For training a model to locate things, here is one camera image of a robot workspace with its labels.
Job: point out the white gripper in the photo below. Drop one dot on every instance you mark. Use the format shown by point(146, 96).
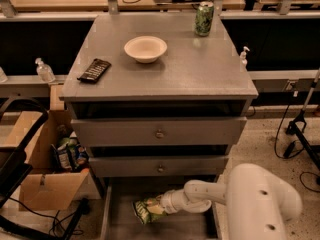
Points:
point(167, 201)

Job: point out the green jalapeno chip bag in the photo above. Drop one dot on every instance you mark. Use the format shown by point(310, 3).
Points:
point(149, 210)

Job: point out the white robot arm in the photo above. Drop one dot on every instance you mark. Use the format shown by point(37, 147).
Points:
point(258, 203)

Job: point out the grey middle drawer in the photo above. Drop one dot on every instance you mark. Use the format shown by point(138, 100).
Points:
point(158, 165)

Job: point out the grey open bottom drawer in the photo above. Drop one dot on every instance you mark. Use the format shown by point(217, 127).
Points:
point(120, 222)

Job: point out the grey top drawer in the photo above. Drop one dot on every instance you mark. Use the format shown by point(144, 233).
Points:
point(150, 132)

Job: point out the grey drawer cabinet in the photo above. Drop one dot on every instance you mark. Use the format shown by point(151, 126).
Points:
point(197, 77)

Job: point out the snack bags in box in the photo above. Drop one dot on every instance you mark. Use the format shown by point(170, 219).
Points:
point(69, 155)

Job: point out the cardboard box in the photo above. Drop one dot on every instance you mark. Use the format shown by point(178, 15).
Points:
point(46, 187)

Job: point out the black tripod stand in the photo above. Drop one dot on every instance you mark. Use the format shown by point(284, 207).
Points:
point(298, 125)

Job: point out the dark chocolate bar wrapper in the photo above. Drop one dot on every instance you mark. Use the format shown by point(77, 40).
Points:
point(95, 71)

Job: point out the white paper bowl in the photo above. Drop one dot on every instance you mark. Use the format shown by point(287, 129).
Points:
point(145, 49)

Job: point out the small pump bottle right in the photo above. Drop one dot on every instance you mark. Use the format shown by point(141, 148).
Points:
point(243, 56)

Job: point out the clear sanitizer bottle left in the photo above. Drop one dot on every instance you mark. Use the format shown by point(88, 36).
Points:
point(44, 71)

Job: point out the green soda can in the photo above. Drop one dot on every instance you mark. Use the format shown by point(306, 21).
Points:
point(204, 17)

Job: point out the black chair frame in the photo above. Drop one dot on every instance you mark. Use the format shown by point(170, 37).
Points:
point(14, 169)

